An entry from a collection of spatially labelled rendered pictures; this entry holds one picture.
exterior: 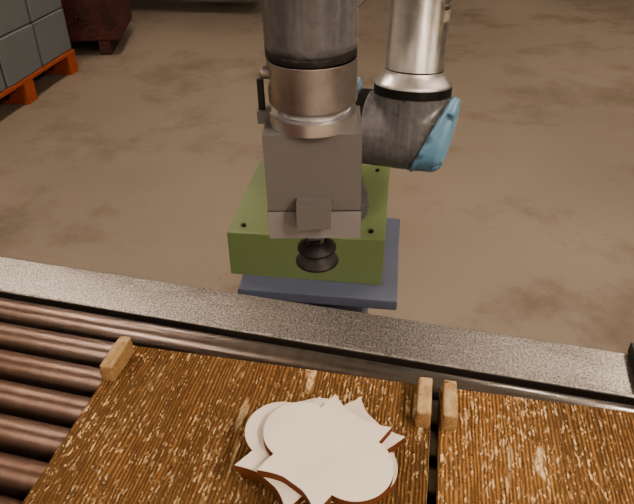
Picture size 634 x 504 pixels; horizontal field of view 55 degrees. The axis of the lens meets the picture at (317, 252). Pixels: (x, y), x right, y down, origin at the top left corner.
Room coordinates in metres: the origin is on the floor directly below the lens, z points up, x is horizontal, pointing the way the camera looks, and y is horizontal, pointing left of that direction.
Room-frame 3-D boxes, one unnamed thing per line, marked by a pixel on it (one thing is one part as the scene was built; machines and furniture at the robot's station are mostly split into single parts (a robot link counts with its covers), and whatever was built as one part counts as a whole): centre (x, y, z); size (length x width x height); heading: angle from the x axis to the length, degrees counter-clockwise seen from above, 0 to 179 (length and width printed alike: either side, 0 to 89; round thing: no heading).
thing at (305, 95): (0.50, 0.01, 1.33); 0.08 x 0.08 x 0.05
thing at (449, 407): (0.50, -0.16, 0.95); 0.06 x 0.02 x 0.03; 170
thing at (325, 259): (0.51, 0.00, 1.16); 0.04 x 0.04 x 0.02
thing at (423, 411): (0.50, -0.13, 0.95); 0.06 x 0.02 x 0.03; 169
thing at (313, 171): (0.49, 0.01, 1.25); 0.10 x 0.09 x 0.16; 179
